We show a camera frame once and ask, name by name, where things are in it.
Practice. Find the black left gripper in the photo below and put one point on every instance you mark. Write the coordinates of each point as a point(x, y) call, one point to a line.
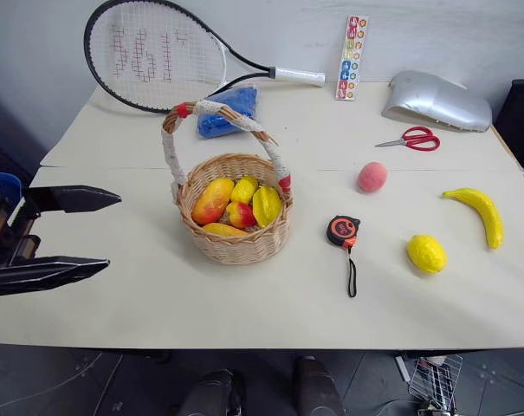
point(6, 234)

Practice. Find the yellow plastic starfruit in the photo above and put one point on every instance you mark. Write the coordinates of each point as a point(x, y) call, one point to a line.
point(266, 206)

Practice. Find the blue round container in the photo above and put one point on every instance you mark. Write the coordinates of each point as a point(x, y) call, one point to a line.
point(1, 184)

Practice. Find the large red-yellow mango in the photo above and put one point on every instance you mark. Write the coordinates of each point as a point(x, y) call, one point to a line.
point(211, 200)

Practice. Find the orange-yellow mango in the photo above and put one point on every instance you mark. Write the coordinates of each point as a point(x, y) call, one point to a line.
point(222, 229)

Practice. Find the red-yellow apple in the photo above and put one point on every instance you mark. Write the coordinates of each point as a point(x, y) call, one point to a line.
point(241, 214)

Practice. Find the small yellow lemon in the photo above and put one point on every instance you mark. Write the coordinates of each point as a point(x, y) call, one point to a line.
point(243, 189)

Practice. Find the black white tennis racket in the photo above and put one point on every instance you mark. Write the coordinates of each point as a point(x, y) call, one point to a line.
point(157, 56)

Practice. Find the blue plastic bag bundle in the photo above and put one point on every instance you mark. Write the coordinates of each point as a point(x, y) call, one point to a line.
point(227, 115)

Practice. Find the dark rounded robot foot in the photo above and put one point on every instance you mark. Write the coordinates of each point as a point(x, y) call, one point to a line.
point(315, 385)
point(214, 392)

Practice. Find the orange black tape measure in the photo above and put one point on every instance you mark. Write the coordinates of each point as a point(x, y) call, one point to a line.
point(344, 234)

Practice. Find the pink peach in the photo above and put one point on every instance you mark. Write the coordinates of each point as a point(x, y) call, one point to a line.
point(372, 176)

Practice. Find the colourful sticker strip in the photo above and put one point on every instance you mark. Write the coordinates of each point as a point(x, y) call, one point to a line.
point(351, 58)

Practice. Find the large yellow lemon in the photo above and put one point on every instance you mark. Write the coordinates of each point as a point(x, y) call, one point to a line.
point(427, 254)

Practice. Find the silver plastic shell cover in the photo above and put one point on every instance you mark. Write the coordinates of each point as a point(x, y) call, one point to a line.
point(435, 102)

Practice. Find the yellow banana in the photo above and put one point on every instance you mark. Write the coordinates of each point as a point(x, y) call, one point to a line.
point(482, 210)

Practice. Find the black box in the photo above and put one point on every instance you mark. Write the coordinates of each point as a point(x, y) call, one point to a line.
point(519, 125)

